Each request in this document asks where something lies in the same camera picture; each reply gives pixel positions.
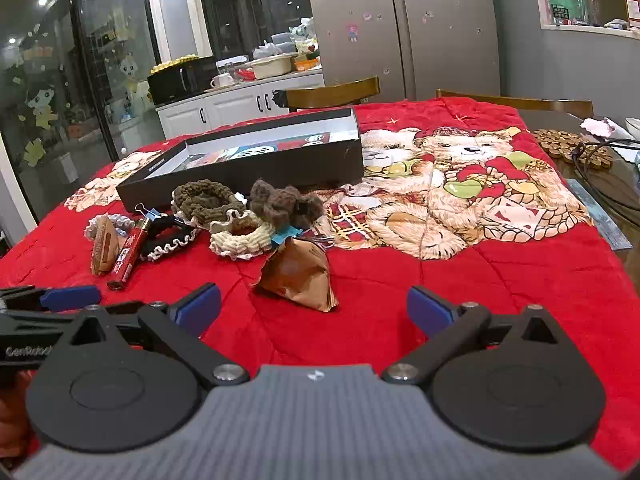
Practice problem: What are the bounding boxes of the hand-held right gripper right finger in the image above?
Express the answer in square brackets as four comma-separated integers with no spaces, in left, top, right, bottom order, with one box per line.
[381,286,576,386]

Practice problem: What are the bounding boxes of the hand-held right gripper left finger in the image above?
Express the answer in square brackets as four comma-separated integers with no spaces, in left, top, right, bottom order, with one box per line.
[52,282,251,386]

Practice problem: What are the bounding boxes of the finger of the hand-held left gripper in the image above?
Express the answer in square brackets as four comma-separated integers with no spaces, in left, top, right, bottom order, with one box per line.
[0,285,102,313]

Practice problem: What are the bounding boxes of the black and white scrunchie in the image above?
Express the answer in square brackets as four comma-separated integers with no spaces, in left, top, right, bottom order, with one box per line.
[139,214,202,264]

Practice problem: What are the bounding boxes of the black shallow box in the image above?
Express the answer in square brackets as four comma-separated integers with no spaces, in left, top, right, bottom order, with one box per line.
[116,107,365,212]

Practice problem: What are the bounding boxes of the red bear printed blanket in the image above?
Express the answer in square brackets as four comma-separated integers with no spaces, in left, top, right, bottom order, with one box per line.
[0,96,640,471]

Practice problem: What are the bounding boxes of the red lighter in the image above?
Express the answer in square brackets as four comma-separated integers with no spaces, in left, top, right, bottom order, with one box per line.
[107,219,153,291]

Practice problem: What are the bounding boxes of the cream scrunchie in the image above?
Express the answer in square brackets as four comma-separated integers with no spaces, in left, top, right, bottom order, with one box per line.
[209,209,277,262]

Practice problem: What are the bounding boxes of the pale lace scrunchie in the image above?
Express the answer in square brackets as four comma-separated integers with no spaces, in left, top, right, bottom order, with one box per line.
[84,212,137,247]

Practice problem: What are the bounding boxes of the brown paper packet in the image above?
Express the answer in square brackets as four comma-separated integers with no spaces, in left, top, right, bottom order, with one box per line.
[251,236,339,314]

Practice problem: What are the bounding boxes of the olive brown scrunchie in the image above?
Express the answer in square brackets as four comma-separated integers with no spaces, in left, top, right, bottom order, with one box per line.
[171,180,247,222]

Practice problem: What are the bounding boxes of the dark brown knitted bow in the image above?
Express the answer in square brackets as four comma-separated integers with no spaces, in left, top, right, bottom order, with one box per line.
[249,177,326,232]

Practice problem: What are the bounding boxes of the white kitchen cabinet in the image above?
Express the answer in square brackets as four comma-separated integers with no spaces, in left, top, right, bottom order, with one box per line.
[155,71,326,142]

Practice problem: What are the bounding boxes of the wooden trivet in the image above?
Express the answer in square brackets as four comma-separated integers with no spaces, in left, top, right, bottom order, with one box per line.
[532,128,614,169]

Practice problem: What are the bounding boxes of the wooden chair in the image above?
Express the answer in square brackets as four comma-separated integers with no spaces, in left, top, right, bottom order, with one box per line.
[274,76,381,114]
[435,89,594,117]

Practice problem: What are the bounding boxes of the black microwave oven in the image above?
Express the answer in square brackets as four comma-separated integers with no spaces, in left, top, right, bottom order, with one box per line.
[147,56,217,106]

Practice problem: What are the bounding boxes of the yellow items on microwave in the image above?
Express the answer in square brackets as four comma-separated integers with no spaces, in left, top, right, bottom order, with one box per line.
[150,53,199,74]

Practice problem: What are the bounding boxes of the cream plastic basin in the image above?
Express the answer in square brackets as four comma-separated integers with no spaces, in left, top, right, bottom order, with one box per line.
[249,55,294,80]

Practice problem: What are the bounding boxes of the pink tissue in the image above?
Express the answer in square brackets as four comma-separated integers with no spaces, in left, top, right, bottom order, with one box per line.
[579,117,632,139]

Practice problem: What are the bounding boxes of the glass sliding door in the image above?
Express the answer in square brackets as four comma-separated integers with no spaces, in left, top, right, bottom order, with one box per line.
[0,0,167,241]

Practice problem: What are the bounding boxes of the silver refrigerator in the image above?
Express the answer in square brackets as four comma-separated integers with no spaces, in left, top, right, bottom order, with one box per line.
[300,0,502,105]

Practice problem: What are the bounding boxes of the colourful snack bag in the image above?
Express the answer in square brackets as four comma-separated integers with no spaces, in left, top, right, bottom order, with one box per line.
[290,17,321,57]

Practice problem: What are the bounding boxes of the dark kitchen window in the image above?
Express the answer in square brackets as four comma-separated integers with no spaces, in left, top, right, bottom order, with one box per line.
[194,0,314,62]

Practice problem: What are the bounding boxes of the black cable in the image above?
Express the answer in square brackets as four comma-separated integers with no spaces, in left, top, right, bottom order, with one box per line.
[571,139,640,213]

